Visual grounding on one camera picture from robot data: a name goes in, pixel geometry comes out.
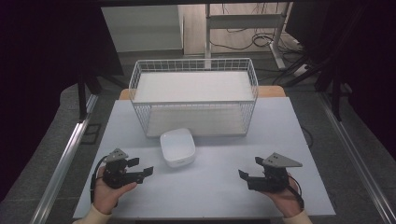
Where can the wooden table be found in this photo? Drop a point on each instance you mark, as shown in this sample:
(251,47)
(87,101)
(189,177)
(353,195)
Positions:
(274,91)

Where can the black stand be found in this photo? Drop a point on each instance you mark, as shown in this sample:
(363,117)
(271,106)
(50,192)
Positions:
(336,93)
(82,93)

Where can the white desk frame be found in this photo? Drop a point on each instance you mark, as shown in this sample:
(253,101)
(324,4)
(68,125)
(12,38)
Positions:
(246,21)

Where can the dark curtain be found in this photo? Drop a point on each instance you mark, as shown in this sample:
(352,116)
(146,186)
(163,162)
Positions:
(40,77)
(367,62)

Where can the grey cabinet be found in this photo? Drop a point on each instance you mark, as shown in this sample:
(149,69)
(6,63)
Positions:
(143,28)

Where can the metal rail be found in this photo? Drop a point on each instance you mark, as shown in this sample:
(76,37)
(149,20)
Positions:
(62,168)
(358,161)

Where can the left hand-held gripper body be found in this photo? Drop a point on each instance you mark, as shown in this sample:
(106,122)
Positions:
(115,174)

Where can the black floor grate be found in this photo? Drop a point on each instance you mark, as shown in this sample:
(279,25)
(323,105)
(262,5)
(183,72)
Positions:
(91,133)

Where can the person's left hand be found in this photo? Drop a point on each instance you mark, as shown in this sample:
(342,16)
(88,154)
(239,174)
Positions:
(107,196)

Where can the white power strip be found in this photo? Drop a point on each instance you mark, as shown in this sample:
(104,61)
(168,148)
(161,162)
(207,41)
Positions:
(300,70)

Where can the white table mat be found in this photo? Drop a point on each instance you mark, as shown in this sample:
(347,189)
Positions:
(218,186)

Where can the person's right hand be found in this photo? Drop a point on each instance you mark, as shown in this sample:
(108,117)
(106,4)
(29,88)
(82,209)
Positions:
(285,200)

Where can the white bowl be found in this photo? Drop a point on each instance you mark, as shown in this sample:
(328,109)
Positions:
(178,148)

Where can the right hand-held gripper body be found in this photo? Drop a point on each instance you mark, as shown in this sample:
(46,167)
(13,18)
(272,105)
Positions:
(272,177)

